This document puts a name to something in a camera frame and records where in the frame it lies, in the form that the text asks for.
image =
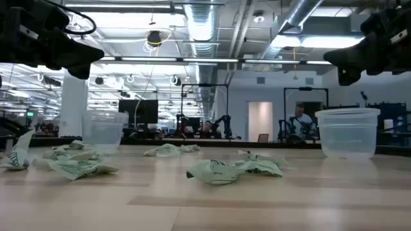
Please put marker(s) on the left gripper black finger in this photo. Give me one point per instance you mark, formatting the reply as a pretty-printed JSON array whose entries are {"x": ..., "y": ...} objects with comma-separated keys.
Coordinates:
[
  {"x": 77, "y": 53},
  {"x": 80, "y": 72}
]

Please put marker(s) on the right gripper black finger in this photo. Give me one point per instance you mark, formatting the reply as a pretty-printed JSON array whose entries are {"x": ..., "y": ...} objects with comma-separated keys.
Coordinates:
[
  {"x": 346, "y": 56},
  {"x": 346, "y": 78}
]

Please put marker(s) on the clear plastic cup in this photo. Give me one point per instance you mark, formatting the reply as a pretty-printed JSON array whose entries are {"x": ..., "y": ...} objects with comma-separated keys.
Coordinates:
[
  {"x": 348, "y": 134},
  {"x": 102, "y": 128}
]

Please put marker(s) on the background black robot arm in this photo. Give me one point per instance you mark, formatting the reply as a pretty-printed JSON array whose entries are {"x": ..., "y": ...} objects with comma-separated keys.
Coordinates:
[
  {"x": 183, "y": 125},
  {"x": 223, "y": 123},
  {"x": 290, "y": 131}
]

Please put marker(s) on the ceiling light panel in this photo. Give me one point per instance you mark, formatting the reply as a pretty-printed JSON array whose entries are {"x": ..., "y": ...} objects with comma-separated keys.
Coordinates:
[{"x": 321, "y": 41}]

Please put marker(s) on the white building pillar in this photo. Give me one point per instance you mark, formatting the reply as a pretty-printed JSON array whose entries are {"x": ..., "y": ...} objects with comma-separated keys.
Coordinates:
[{"x": 74, "y": 106}]

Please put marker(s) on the person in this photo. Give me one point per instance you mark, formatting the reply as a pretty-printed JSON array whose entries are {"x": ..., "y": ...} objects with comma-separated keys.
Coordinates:
[{"x": 301, "y": 110}]

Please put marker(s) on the dark blue equipment rack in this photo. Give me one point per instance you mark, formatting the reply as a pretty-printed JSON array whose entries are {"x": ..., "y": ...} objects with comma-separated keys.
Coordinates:
[{"x": 396, "y": 110}]

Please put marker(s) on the white container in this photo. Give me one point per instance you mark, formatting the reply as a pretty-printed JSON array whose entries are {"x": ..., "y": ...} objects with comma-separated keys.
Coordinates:
[{"x": 388, "y": 125}]

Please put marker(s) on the black monitor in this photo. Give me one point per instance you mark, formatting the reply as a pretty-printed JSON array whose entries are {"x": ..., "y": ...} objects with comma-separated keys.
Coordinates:
[{"x": 144, "y": 110}]

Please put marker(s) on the round ceiling sensor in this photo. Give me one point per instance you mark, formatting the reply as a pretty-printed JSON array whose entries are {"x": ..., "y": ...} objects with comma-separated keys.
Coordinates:
[{"x": 258, "y": 17}]

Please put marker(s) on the black beam with light strips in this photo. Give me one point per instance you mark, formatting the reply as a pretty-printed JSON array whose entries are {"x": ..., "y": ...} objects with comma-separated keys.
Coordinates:
[{"x": 241, "y": 60}]

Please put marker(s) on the grey wall vent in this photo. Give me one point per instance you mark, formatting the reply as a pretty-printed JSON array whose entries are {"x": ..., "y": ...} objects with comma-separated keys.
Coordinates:
[
  {"x": 309, "y": 81},
  {"x": 260, "y": 80}
]

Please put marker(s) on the black background rig frame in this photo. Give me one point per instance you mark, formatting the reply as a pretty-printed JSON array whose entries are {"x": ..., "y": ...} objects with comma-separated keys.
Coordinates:
[
  {"x": 306, "y": 88},
  {"x": 204, "y": 85}
]

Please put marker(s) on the slanted silver ceiling duct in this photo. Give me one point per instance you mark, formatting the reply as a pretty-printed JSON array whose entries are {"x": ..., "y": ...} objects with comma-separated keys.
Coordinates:
[{"x": 300, "y": 13}]

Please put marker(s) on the black aluminium table frame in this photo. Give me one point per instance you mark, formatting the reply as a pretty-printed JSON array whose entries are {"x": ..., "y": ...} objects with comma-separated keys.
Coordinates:
[{"x": 289, "y": 146}]

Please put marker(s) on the grey metal post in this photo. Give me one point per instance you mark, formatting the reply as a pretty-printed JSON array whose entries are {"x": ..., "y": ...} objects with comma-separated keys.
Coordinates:
[{"x": 9, "y": 143}]

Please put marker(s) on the round silver ceiling duct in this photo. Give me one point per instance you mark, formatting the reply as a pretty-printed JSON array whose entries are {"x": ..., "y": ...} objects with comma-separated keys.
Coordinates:
[{"x": 200, "y": 25}]

